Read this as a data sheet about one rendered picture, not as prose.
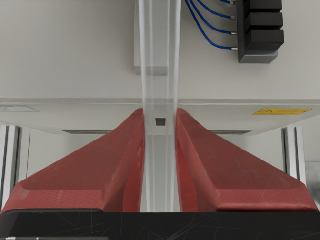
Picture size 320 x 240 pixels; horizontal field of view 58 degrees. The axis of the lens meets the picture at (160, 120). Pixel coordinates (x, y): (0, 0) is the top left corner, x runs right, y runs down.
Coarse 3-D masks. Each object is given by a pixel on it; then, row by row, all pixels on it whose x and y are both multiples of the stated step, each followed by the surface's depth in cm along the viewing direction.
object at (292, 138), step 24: (240, 0) 44; (264, 0) 40; (240, 24) 44; (264, 24) 40; (240, 48) 44; (264, 48) 41; (0, 144) 74; (288, 144) 73; (0, 168) 73; (288, 168) 73; (0, 192) 72
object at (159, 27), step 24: (144, 0) 9; (168, 0) 9; (144, 24) 10; (168, 24) 10; (144, 48) 10; (168, 48) 10; (144, 72) 11; (168, 72) 11; (144, 96) 11; (168, 96) 11; (144, 120) 12; (168, 120) 12; (144, 144) 12; (168, 144) 12; (168, 168) 13; (168, 192) 14
